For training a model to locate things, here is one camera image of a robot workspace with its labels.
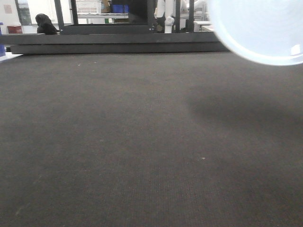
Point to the light blue round tray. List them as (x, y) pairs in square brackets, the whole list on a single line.
[(264, 31)]

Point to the black foam edge board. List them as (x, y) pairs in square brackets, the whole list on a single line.
[(41, 44)]

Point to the small blue bins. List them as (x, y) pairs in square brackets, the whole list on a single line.
[(120, 9)]

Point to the white plastic crate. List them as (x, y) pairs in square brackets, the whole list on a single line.
[(89, 6)]

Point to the black rounded object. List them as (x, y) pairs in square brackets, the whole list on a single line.
[(45, 25)]

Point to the red box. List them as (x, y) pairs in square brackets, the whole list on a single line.
[(14, 29)]

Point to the black metal frame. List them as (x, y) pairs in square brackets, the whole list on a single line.
[(143, 18)]

